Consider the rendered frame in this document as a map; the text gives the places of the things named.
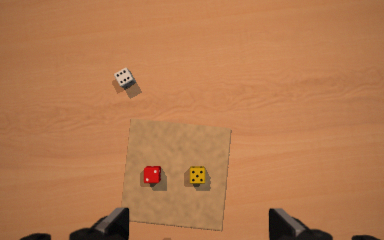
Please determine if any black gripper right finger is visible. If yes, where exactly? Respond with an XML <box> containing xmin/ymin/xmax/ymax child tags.
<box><xmin>269</xmin><ymin>208</ymin><xmax>380</xmax><ymax>240</ymax></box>

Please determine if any red die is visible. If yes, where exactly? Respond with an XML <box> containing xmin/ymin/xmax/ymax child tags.
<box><xmin>144</xmin><ymin>166</ymin><xmax>161</xmax><ymax>183</ymax></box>

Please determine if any white die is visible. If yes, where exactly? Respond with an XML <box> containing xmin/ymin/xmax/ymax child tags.
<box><xmin>114</xmin><ymin>68</ymin><xmax>136</xmax><ymax>89</ymax></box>

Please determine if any tan flat mat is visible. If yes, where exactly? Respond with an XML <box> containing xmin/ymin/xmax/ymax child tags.
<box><xmin>121</xmin><ymin>118</ymin><xmax>231</xmax><ymax>230</ymax></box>

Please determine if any yellow die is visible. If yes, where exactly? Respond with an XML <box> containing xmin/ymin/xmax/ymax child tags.
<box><xmin>190</xmin><ymin>166</ymin><xmax>205</xmax><ymax>184</ymax></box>

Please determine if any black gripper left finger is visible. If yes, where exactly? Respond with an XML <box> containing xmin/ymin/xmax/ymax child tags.
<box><xmin>20</xmin><ymin>208</ymin><xmax>129</xmax><ymax>240</ymax></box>

